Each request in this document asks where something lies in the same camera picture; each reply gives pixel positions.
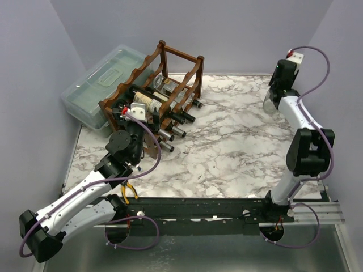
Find translucent green plastic storage box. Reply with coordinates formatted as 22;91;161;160
61;45;146;138

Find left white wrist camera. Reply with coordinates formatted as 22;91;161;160
121;102;147;122

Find green bottle silver cap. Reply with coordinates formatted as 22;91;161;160
158;139;174;152

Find tall clear glass bottle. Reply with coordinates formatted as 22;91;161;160
263;90;277;116

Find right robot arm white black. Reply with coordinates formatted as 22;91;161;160
261;57;335;222

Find green bottle grey label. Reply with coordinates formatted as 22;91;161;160
167;124;187;138

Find yellow handled pliers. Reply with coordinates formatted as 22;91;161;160
120;181;139;205

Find black front mounting rail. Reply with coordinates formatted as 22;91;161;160
93;195;296;236

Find green bottle white neck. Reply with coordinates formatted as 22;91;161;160
157;129;175;142

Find tall dark green bottle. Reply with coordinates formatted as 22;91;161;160
126;84;196;124

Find brown wooden wine rack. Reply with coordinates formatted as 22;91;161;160
99;40;204;152

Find clear square glass bottle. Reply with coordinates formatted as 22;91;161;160
153;74;203;109

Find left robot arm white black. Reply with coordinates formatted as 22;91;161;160
19;102;153;263

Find green bottle cream label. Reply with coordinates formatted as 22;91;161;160
141;87;169;105

